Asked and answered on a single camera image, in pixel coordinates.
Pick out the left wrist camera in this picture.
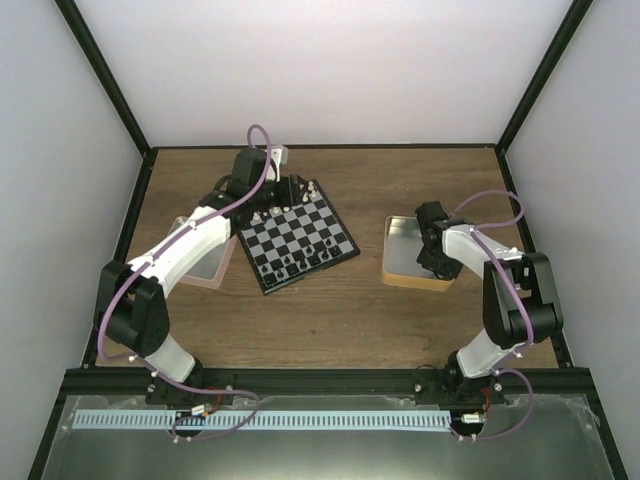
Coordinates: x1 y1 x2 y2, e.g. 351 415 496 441
270 145 289 166

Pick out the blue slotted cable duct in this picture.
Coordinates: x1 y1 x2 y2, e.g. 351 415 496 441
72 409 451 432

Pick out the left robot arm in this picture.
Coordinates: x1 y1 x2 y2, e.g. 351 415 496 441
95 146 303 404

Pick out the gold metal tin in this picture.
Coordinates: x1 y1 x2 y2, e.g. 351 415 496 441
381 215 454 292

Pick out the white chess pieces group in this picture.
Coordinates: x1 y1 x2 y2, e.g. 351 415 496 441
253 178 318 221

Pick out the black aluminium frame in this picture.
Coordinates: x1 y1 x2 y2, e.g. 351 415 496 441
29 1 627 479

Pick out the black and white chessboard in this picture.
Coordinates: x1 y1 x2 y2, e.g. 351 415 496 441
239 179 360 295

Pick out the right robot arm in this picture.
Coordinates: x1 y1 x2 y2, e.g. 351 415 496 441
415 201 564 403

